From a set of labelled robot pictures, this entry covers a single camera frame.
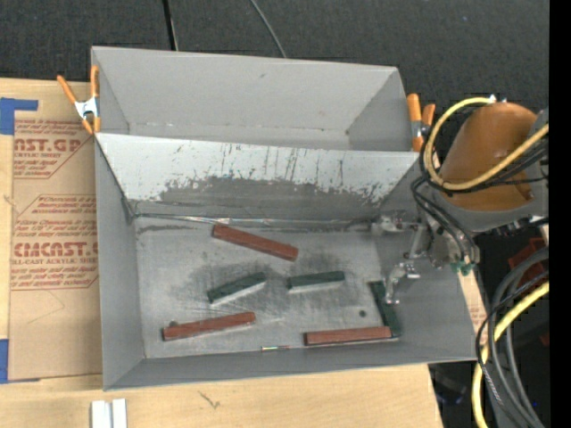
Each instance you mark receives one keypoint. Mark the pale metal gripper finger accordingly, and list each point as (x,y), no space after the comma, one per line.
(397,279)
(392,225)

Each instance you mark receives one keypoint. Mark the dark green flat block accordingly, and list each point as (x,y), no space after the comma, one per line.
(234,286)
(314,279)
(386,310)

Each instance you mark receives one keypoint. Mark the red-brown flat block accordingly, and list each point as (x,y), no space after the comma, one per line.
(254,242)
(207,326)
(348,335)

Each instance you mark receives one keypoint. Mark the grey metal bin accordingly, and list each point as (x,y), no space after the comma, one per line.
(178,257)

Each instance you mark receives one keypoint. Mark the brown cardboard board red print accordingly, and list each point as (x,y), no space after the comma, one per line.
(53,310)

